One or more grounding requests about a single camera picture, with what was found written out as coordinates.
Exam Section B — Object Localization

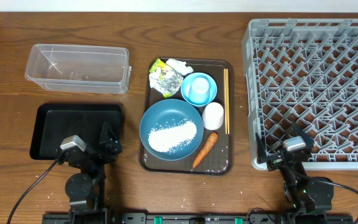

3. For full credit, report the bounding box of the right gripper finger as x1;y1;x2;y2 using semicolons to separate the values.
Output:
291;122;314;146
255;133;267;164

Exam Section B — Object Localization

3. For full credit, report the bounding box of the pile of white rice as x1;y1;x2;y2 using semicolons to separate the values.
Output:
147;119;197;152

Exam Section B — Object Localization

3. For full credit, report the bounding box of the white pink cup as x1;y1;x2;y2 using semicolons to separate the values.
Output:
202;102;224;131

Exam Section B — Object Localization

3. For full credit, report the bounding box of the large blue plate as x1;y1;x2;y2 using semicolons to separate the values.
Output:
139;99;204;161

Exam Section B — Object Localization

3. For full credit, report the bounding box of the light blue cup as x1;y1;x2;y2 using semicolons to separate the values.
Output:
188;77;209;105

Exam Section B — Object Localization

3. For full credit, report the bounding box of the small light blue bowl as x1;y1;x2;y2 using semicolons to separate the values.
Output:
181;72;218;108

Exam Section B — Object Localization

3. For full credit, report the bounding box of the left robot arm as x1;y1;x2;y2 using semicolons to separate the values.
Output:
57;122;122;223

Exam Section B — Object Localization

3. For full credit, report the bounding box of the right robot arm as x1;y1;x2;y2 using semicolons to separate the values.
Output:
255;123;334;223

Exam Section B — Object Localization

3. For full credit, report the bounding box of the grey dishwasher rack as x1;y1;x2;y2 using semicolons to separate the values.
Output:
242;19;358;170

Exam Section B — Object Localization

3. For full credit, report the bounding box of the orange carrot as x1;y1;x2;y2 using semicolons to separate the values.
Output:
192;132;219;169

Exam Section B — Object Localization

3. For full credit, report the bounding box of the black plastic tray bin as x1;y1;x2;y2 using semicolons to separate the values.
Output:
29;103;122;160

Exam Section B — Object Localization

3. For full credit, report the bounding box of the dark brown serving tray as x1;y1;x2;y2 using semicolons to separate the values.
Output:
139;58;234;176

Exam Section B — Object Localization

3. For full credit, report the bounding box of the crumpled foil snack wrapper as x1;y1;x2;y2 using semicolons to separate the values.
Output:
149;58;183;98

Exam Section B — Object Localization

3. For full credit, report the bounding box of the clear plastic bin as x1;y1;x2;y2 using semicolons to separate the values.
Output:
25;44;131;94

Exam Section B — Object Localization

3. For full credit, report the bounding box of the wooden chopstick right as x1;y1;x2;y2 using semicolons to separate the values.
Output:
226;69;230;135

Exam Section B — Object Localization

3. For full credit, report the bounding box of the wooden chopstick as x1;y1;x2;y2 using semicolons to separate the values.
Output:
224;68;229;134
226;69;230;135

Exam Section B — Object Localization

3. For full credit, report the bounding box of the wooden chopstick left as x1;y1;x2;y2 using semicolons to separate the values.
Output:
224;68;229;134

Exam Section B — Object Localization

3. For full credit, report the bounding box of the crumpled white tissue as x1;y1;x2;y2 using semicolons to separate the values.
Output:
166;58;194;76

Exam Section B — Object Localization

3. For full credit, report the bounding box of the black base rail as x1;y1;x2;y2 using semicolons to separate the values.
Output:
42;213;353;224

